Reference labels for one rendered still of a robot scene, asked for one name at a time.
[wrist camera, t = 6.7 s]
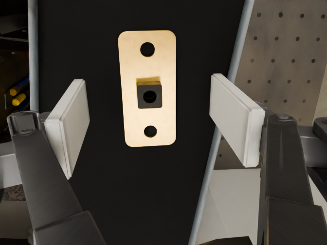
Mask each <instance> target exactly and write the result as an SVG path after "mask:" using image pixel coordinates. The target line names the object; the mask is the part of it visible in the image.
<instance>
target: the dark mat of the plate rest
mask: <svg viewBox="0 0 327 245"><path fill-rule="evenodd" d="M244 1H245V0H38V63H39V114H41V113H43V112H52V110H53V109H54V108H55V106H56V105H57V103H58V102H59V100H60V99H61V97H62V96H63V95H64V93H65V92H66V90H67V89H68V87H69V86H70V85H71V83H72V82H73V81H74V79H83V80H84V81H85V83H86V92H87V99H88V108H89V116H90V123H89V126H88V129H87V131H86V134H85V137H84V140H83V143H82V146H81V149H80V152H79V155H78V158H77V161H76V164H75V167H74V170H73V174H72V177H70V178H69V179H68V182H69V184H70V186H71V188H72V190H73V192H74V194H75V196H76V198H77V200H78V202H79V204H80V206H81V208H82V210H83V211H87V210H88V211H89V212H90V214H91V216H92V217H93V219H94V221H95V223H96V225H97V227H98V229H99V231H100V233H101V235H102V237H103V238H104V240H105V242H106V244H107V245H188V243H189V238H190V234H191V230H192V225H193V222H194V217H195V213H196V209H197V204H198V200H199V196H200V191H201V186H202V182H203V178H204V174H205V169H206V165H207V161H208V157H209V152H210V148H211V144H212V140H213V135H214V131H215V127H216V124H215V122H214V121H213V119H212V118H211V116H210V115H209V112H210V92H211V75H213V74H217V73H221V74H222V75H223V76H224V77H226V78H227V75H228V70H229V66H230V62H231V58H232V54H233V49H234V45H235V41H236V35H237V32H238V27H239V23H240V19H241V14H242V10H243V6H244ZM152 30H169V31H171V32H173V33H174V35H175V37H176V139H175V141H174V142H173V143H172V144H169V145H155V146H139V147H131V146H129V145H127V143H126V140H125V127H124V114H123V100H122V87H121V73H120V59H119V46H118V38H119V35H120V34H121V33H122V32H124V31H152Z"/></svg>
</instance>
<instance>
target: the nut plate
mask: <svg viewBox="0 0 327 245"><path fill-rule="evenodd" d="M145 42H150V43H152V44H153V45H154V47H155V51H154V53H153V55H151V56H144V55H142V54H141V52H140V47H141V45H142V44H143V43H145ZM118 46H119V59H120V73H121V87H122V100H123V114H124V127H125V140H126V143H127V145H129V146H131V147H139V146H155V145H169V144H172V143H173V142H174V141H175V139H176V37H175V35H174V33H173V32H171V31H169V30H152V31H124V32H122V33H121V34H120V35H119V38H118ZM149 90H151V91H153V92H155V94H154V96H153V97H151V98H147V97H145V96H144V93H145V92H146V91H149ZM149 125H152V126H154V127H156V129H157V132H156V134H155V135H153V136H147V135H146V134H145V133H144V129H145V128H146V127H147V126H149Z"/></svg>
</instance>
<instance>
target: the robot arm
mask: <svg viewBox="0 0 327 245"><path fill-rule="evenodd" d="M209 115H210V116H211V118H212V119H213V121H214V122H215V124H216V125H217V127H218V128H219V130H220V131H221V133H222V134H223V136H224V137H225V139H226V140H227V142H228V143H229V145H230V146H231V148H232V149H233V151H234V152H235V154H236V155H237V157H238V158H239V160H240V161H241V163H242V164H243V166H245V167H256V166H257V165H258V162H259V155H260V154H261V155H262V163H261V170H260V195H259V211H258V228H257V245H327V224H326V219H325V215H324V211H323V208H322V206H318V205H315V204H314V201H313V197H312V192H311V187H310V182H309V176H310V178H311V180H312V181H313V183H314V184H315V186H316V187H317V189H318V190H319V192H320V193H321V195H322V196H323V198H324V199H325V201H326V202H327V117H319V118H316V119H315V120H314V124H313V126H302V125H298V123H297V120H296V118H294V117H292V116H289V115H286V114H275V113H274V112H272V111H271V110H270V109H269V108H267V107H266V106H265V105H264V104H262V103H260V102H257V101H253V100H252V99H251V98H249V97H248V96H247V95H246V94H245V93H243V92H242V91H241V90H240V89H239V88H237V87H236V86H235V85H234V84H233V83H232V82H230V81H229V80H228V79H227V78H226V77H224V76H223V75H222V74H221V73H217V74H213V75H211V92H210V112H209ZM7 122H8V127H9V131H10V135H11V139H12V141H10V142H6V143H2V144H0V204H1V201H2V198H3V195H4V188H7V187H11V186H15V185H19V184H22V185H23V190H24V194H25V198H26V202H27V206H28V211H29V214H30V218H31V223H32V227H33V231H34V235H35V240H36V245H107V244H106V242H105V240H104V238H103V237H102V235H101V233H100V231H99V229H98V227H97V225H96V223H95V221H94V219H93V217H92V216H91V214H90V212H89V211H88V210H87V211H83V210H82V208H81V206H80V204H79V202H78V200H77V198H76V196H75V194H74V192H73V190H72V188H71V186H70V184H69V182H68V179H69V178H70V177H72V174H73V170H74V167H75V164H76V161H77V158H78V155H79V152H80V149H81V146H82V143H83V140H84V137H85V134H86V131H87V129H88V126H89V123H90V116H89V108H88V99H87V92H86V83H85V81H84V80H83V79H74V81H73V82H72V83H71V85H70V86H69V87H68V89H67V90H66V92H65V93H64V95H63V96H62V97H61V99H60V100H59V102H58V103H57V105H56V106H55V108H54V109H53V110H52V112H43V113H41V114H39V112H37V111H33V110H26V111H20V112H16V113H13V114H11V115H9V116H8V117H7ZM200 245H253V244H252V242H251V240H250V238H249V236H243V237H232V238H221V239H215V240H212V241H209V242H205V243H203V244H200Z"/></svg>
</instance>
